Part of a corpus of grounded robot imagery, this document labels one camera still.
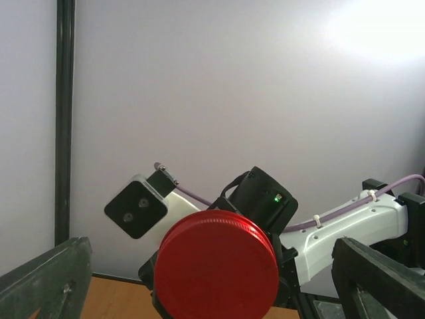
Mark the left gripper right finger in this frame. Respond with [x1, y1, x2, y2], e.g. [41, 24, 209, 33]
[331, 237, 424, 318]

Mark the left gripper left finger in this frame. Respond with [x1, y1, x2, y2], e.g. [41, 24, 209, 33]
[1, 237, 92, 318]

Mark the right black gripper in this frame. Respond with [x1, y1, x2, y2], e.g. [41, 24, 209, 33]
[137, 165, 299, 319]

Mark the red jar lid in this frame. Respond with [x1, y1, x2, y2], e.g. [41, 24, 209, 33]
[154, 210, 279, 318]

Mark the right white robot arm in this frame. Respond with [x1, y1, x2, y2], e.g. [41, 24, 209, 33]
[136, 165, 424, 318]

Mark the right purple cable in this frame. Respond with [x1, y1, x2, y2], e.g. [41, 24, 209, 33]
[153, 161, 425, 233]

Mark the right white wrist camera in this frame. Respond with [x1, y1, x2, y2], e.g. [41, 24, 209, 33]
[104, 162, 200, 242]

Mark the right black frame post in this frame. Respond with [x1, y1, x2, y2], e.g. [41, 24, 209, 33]
[54, 0, 76, 245]

